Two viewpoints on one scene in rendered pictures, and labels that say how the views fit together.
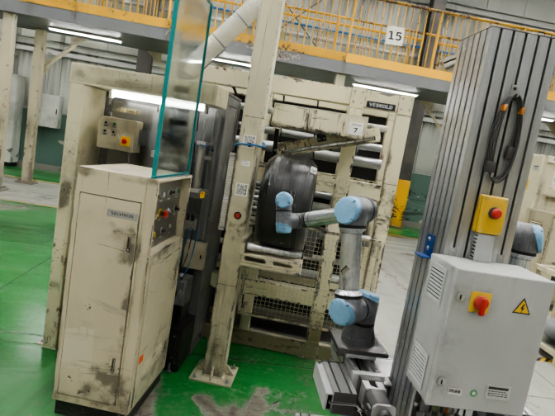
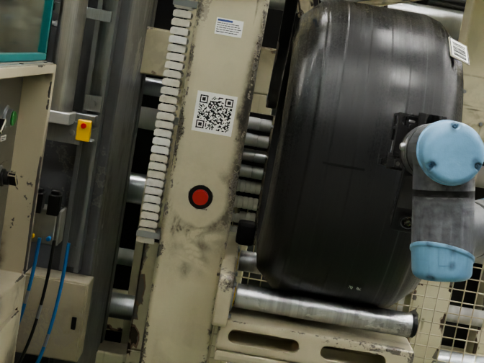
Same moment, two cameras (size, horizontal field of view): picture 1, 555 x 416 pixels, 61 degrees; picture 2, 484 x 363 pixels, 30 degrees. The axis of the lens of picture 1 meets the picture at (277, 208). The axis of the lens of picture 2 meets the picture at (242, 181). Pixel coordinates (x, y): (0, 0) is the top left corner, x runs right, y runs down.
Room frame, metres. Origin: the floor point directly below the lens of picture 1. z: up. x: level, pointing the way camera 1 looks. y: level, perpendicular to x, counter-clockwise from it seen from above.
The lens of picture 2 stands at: (1.16, 0.31, 1.35)
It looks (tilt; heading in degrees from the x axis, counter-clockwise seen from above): 8 degrees down; 355
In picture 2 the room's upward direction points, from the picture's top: 10 degrees clockwise
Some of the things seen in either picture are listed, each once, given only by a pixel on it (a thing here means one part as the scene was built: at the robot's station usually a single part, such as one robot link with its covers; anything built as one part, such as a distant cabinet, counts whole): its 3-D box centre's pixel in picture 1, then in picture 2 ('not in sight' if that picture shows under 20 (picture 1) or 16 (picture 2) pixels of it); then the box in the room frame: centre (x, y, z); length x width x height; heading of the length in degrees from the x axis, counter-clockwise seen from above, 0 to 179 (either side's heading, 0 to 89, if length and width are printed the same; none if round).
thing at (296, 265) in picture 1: (272, 261); (313, 343); (2.76, -0.02, 0.84); 0.36 x 0.09 x 0.06; 85
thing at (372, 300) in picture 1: (363, 305); not in sight; (2.03, -0.45, 0.88); 0.13 x 0.12 x 0.14; 139
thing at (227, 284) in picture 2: (248, 240); (227, 274); (2.91, 0.15, 0.90); 0.40 x 0.03 x 0.10; 175
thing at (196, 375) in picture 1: (215, 371); not in sight; (2.90, 0.23, 0.02); 0.27 x 0.27 x 0.04; 85
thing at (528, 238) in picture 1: (513, 283); not in sight; (2.04, -1.07, 1.09); 0.15 x 0.12 x 0.55; 70
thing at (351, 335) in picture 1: (359, 329); not in sight; (2.04, -0.45, 0.77); 0.15 x 0.15 x 0.10
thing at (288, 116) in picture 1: (320, 122); not in sight; (3.18, -0.18, 1.71); 0.61 x 0.25 x 0.15; 85
